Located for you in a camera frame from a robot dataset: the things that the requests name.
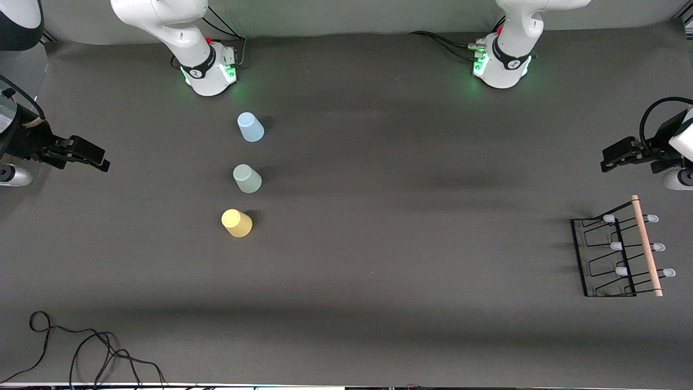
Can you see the aluminium frame rail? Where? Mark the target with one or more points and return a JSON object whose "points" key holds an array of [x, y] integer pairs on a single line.
{"points": [[48, 37], [687, 20]]}

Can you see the yellow plastic cup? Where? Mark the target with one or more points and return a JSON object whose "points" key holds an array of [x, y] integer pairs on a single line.
{"points": [[236, 223]]}

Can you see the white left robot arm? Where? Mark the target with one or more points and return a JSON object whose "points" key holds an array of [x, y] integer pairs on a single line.
{"points": [[514, 32]]}

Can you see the dark grey table cover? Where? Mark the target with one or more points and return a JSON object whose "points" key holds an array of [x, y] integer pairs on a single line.
{"points": [[433, 298]]}

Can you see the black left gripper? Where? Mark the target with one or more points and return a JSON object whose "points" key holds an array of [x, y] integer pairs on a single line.
{"points": [[658, 142]]}

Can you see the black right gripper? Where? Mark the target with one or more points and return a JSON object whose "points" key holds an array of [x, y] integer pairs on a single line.
{"points": [[26, 140]]}

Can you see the pale green plastic cup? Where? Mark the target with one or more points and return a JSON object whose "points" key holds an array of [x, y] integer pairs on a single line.
{"points": [[247, 179]]}

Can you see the light blue plastic cup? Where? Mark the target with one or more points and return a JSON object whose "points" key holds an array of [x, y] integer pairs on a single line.
{"points": [[250, 128]]}

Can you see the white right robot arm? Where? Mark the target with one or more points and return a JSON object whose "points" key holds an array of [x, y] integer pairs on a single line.
{"points": [[184, 21]]}

